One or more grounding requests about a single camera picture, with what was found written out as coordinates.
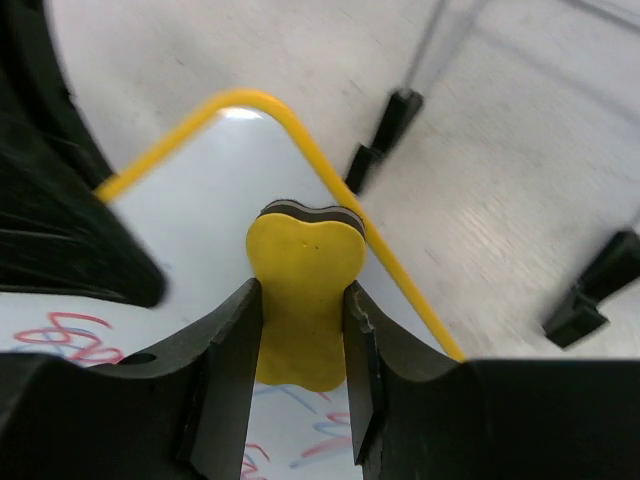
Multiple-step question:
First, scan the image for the yellow framed small whiteboard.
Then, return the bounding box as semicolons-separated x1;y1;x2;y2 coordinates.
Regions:
1;90;462;479

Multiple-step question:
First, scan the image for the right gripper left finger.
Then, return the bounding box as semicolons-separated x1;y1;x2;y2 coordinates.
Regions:
1;279;262;479

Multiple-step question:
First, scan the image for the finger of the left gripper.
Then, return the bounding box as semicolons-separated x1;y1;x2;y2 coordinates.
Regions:
1;1;166;308

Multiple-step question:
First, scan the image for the black wire whiteboard stand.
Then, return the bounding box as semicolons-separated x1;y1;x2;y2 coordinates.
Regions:
343;0;640;350

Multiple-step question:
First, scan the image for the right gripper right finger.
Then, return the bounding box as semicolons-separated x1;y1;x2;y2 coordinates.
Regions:
343;284;639;479

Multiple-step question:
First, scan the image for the yellow bone-shaped eraser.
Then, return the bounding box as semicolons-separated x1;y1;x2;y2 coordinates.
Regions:
246;199;367;392

